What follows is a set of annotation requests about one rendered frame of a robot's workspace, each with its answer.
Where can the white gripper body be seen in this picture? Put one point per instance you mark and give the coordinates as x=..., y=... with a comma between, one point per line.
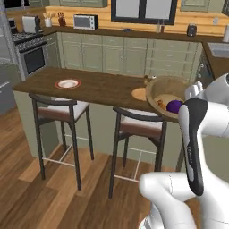
x=193, y=91

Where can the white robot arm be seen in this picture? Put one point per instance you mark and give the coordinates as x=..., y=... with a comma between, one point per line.
x=176, y=190

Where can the purple eggplant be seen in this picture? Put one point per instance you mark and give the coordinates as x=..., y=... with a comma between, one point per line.
x=174, y=106

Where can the wooden bowl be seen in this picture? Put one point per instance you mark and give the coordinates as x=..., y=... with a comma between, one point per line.
x=162, y=86

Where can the brown chicken drumstick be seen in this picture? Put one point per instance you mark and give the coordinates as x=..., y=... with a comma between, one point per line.
x=161, y=103

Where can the grey steel fridge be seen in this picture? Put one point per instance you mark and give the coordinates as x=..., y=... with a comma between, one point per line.
x=6, y=86

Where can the small pale shaker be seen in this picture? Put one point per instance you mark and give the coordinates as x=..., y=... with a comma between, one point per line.
x=153, y=78

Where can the small brown shaker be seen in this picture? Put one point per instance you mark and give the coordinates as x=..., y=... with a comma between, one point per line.
x=146, y=79

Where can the grey sink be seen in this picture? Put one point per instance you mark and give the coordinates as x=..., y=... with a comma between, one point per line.
x=220, y=50

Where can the dark grey jar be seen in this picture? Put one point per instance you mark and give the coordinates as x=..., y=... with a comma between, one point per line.
x=191, y=30

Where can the dark stool with white seat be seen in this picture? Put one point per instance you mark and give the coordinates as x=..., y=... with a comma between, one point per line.
x=59, y=110
x=140, y=125

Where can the white paper towel roll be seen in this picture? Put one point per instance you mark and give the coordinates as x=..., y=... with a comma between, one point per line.
x=226, y=33

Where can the brown bottle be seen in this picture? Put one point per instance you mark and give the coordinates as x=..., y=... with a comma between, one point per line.
x=162, y=28

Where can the pale bottle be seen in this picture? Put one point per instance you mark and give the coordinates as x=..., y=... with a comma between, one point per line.
x=158, y=27

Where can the green base cupboard run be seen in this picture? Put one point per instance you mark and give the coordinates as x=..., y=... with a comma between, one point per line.
x=119, y=53

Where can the small dark dish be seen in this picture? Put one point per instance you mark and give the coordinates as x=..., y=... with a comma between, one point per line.
x=127, y=30

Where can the black framed window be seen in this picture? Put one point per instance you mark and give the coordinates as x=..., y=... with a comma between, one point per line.
x=144, y=10

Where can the white plate with red rim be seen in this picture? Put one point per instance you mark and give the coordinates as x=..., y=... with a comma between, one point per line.
x=68, y=83

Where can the white microwave oven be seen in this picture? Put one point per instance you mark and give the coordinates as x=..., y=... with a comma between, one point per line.
x=85, y=22

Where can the brown knife block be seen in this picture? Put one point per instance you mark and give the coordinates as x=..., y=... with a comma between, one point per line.
x=61, y=20

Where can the white pot with tools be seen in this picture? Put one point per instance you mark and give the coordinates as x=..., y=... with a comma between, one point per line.
x=48, y=21

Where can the steel oven with hob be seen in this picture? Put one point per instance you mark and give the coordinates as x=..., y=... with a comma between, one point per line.
x=31, y=55

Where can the white toaster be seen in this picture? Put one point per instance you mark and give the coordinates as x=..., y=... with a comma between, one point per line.
x=29, y=23

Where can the black coffee machine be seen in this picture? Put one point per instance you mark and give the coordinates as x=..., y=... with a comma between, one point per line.
x=12, y=26

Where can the green wall cupboard run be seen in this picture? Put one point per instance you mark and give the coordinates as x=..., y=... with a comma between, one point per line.
x=74, y=2

